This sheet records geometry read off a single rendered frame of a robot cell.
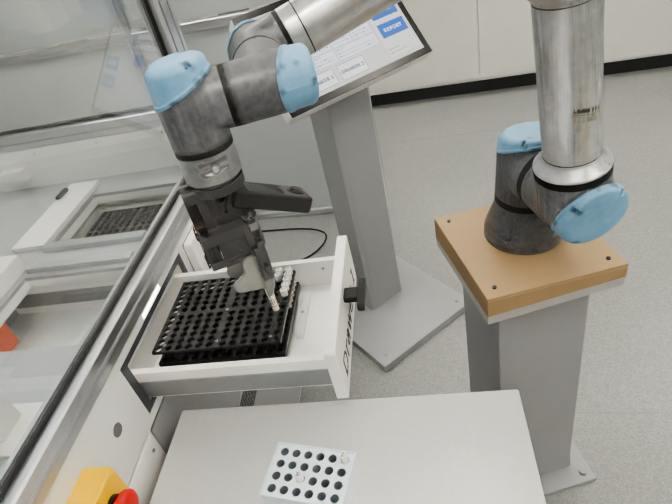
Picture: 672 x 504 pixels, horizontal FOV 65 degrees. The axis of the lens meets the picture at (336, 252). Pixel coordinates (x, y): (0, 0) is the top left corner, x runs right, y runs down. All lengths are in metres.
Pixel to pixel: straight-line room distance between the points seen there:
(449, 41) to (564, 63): 2.95
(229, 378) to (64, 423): 0.24
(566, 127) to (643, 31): 3.12
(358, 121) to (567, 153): 0.97
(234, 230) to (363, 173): 1.11
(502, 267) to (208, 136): 0.63
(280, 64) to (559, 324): 0.82
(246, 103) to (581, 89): 0.44
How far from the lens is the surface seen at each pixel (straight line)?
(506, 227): 1.07
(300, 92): 0.64
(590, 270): 1.07
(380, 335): 2.00
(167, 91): 0.63
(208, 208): 0.71
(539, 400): 1.39
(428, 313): 2.06
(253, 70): 0.64
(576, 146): 0.84
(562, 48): 0.77
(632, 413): 1.86
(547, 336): 1.22
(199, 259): 1.12
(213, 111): 0.64
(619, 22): 3.86
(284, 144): 2.64
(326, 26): 0.76
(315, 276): 1.01
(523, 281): 1.02
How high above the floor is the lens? 1.48
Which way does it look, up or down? 36 degrees down
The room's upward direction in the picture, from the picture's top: 14 degrees counter-clockwise
